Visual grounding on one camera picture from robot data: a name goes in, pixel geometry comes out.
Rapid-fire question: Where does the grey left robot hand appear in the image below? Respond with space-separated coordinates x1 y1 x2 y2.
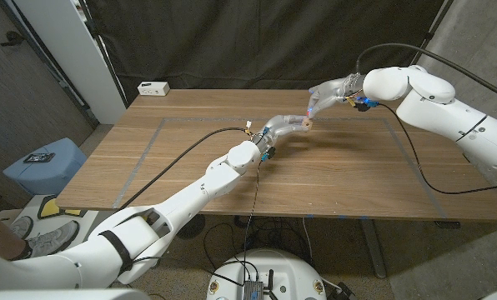
254 114 314 153

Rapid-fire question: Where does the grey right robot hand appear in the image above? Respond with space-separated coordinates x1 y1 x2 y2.
306 73 366 120

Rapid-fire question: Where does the black backdrop curtain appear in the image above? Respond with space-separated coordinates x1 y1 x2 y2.
79 0 456 105

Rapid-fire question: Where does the black backdrop stand pole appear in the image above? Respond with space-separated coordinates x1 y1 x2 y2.
79 0 129 109
398 0 456 91

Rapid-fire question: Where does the round black floor fan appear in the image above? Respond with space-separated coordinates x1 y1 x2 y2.
176 214 207 240

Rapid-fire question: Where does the white power strip box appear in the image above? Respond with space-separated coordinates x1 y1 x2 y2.
137 81 171 97

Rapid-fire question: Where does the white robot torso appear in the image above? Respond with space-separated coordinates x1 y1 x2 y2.
206 248 328 300

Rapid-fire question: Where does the grey table leg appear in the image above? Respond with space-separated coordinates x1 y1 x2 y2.
359 218 387 279

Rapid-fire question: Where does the grey electronics box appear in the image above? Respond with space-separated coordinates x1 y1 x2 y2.
243 279 265 300

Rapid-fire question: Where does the white pillar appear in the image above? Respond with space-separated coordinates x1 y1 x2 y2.
13 0 127 125

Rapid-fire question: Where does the blue plastic stool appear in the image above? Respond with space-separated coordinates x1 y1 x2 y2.
2 137 88 197

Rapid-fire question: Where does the black smartphone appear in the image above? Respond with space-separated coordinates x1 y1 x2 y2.
23 152 57 164

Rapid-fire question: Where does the grey black sneaker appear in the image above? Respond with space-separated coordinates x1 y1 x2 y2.
6 215 35 241
23 219 81 258

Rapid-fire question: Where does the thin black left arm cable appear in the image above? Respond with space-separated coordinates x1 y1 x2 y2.
242 160 263 270

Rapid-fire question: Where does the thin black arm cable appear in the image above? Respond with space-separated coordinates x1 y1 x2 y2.
376 102 497 196
242 160 263 270

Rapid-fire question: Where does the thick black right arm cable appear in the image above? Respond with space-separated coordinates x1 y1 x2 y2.
354 42 497 105

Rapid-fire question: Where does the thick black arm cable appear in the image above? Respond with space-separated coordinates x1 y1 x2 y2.
354 42 497 105
117 127 253 212

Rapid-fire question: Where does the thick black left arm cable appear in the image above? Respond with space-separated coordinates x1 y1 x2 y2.
117 127 253 212

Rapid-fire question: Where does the white floor cable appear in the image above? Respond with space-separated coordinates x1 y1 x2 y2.
301 217 315 266

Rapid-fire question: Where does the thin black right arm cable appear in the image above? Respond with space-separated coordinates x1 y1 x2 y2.
376 102 497 196

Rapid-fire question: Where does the black door handle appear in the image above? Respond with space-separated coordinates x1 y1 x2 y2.
0 30 26 48

